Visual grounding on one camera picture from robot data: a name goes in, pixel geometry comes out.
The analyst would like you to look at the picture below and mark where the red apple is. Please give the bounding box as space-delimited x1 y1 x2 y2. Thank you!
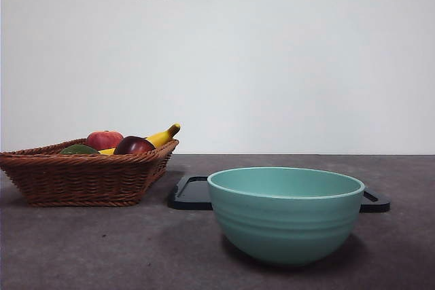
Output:
85 130 124 151

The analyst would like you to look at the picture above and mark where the dark green tray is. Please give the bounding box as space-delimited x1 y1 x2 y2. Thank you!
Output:
167 175 391 213

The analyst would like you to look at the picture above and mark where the dark red plum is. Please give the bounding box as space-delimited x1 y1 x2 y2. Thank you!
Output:
113 135 157 156

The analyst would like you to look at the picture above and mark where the green avocado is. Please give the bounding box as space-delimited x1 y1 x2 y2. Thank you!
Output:
59 143 100 155

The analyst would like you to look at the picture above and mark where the brown wicker basket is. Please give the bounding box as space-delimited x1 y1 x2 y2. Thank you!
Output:
0 138 180 208

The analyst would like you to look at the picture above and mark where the teal bowl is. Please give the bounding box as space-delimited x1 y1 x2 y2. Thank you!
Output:
207 166 366 268

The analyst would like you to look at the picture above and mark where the yellow banana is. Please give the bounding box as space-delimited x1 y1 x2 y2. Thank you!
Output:
97 123 181 156

